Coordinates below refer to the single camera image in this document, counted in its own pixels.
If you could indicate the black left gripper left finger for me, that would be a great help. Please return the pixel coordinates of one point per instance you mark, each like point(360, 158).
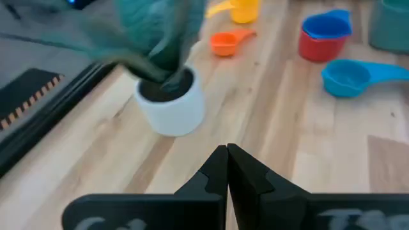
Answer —
point(153, 212)

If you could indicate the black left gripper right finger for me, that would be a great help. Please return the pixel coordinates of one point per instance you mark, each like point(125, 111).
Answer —
point(303, 212)

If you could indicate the cyan measuring cup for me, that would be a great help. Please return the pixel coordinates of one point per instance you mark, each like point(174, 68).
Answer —
point(345, 78)

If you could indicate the red measuring cup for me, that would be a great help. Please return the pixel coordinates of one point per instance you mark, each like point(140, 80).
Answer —
point(319, 51)

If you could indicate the orange measuring cup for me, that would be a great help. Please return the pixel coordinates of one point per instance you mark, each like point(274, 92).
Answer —
point(225, 43)

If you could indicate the blue measuring cup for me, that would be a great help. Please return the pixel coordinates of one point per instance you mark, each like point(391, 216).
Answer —
point(326, 27)

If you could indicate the yellow measuring cup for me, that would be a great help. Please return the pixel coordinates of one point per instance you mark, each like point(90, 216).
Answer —
point(244, 11)

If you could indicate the white round plant pot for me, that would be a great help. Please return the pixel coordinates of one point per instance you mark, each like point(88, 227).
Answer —
point(172, 115)

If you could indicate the black orange-striped floor mat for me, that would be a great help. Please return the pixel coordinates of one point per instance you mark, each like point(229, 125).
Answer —
point(22, 92)

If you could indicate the green snake plant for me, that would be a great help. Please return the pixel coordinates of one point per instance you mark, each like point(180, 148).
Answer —
point(153, 32)

